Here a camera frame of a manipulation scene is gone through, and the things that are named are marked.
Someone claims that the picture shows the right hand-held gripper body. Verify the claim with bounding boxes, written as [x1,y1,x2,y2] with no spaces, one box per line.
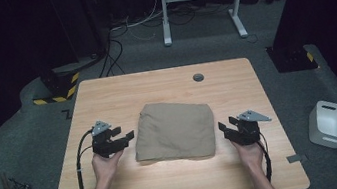
[230,107,276,148]

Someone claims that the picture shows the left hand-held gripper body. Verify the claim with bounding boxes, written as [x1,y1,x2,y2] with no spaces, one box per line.
[88,118,119,160]

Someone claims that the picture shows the beige shorts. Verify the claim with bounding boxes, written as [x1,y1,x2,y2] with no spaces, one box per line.
[127,93,220,170]

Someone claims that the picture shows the person's left hand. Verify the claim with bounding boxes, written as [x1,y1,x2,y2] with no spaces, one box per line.
[89,148,129,186]

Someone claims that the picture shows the person's right hand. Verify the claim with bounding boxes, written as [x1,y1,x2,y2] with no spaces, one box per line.
[232,135,267,173]

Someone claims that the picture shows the black floor tape mark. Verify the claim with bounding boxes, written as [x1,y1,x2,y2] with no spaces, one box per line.
[61,108,74,121]

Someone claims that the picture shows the grey tape mark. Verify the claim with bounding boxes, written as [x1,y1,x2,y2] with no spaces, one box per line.
[286,152,309,165]

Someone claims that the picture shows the grey round table grommet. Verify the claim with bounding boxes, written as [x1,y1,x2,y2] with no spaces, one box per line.
[192,72,206,84]

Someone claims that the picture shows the black base with hazard stripes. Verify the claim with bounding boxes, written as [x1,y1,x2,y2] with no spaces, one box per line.
[27,62,84,108]

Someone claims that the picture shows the white cube-shaped device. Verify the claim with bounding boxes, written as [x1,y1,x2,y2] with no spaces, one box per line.
[303,98,337,153]

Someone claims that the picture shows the black stand base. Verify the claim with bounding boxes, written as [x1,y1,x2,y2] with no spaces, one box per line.
[265,39,320,77]

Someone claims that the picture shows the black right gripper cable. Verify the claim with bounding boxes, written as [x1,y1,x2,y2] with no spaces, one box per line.
[255,138,276,185]

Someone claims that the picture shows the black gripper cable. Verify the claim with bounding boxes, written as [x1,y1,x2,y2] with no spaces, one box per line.
[70,128,103,189]
[255,138,276,185]

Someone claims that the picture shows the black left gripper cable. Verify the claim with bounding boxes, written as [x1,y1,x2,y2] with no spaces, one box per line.
[70,128,103,189]

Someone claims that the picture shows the black floor cables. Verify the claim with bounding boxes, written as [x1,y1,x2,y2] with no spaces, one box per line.
[90,0,243,80]

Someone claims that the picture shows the white floor cable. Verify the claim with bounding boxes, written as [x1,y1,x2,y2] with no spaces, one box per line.
[105,0,170,46]

